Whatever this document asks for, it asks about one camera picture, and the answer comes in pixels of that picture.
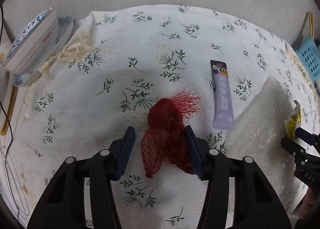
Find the right hand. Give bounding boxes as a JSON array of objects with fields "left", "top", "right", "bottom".
[{"left": 298, "top": 188, "right": 319, "bottom": 219}]

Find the white floral tablecloth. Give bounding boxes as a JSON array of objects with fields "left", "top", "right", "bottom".
[{"left": 15, "top": 5, "right": 318, "bottom": 227}]

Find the blue plastic utensil basket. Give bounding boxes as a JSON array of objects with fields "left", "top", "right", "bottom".
[{"left": 296, "top": 37, "right": 320, "bottom": 82}]

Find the wooden chopsticks pair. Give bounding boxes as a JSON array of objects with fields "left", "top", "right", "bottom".
[{"left": 307, "top": 11, "right": 315, "bottom": 39}]

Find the red mesh net bag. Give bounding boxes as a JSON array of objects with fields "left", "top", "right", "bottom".
[{"left": 141, "top": 90, "right": 200, "bottom": 178}]

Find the blue white porcelain bowl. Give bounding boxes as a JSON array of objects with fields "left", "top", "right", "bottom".
[{"left": 4, "top": 7, "right": 59, "bottom": 74}]

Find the blue rimmed plate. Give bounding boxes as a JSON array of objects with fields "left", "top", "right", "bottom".
[{"left": 13, "top": 15, "right": 73, "bottom": 87}]

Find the black power cable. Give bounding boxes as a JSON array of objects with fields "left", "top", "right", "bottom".
[{"left": 0, "top": 6, "right": 28, "bottom": 222}]

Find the yellow white snack wrapper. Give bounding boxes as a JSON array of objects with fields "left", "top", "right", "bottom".
[{"left": 284, "top": 100, "right": 302, "bottom": 141}]

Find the purple sachet packet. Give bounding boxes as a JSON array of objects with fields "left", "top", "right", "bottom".
[{"left": 210, "top": 60, "right": 234, "bottom": 130}]

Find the clear bubble wrap sheet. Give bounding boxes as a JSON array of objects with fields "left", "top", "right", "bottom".
[{"left": 225, "top": 78, "right": 307, "bottom": 214}]

